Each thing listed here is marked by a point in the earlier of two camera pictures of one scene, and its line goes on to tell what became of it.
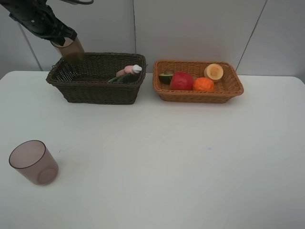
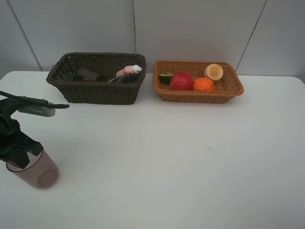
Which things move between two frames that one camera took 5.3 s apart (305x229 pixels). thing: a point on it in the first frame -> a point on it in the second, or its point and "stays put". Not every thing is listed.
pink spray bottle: x=135 y=68 stays put
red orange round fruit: x=213 y=71 stays put
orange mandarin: x=203 y=84 stays put
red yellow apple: x=181 y=81 stays put
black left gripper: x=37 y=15 -> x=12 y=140
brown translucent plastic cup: x=72 y=51 -> x=83 y=74
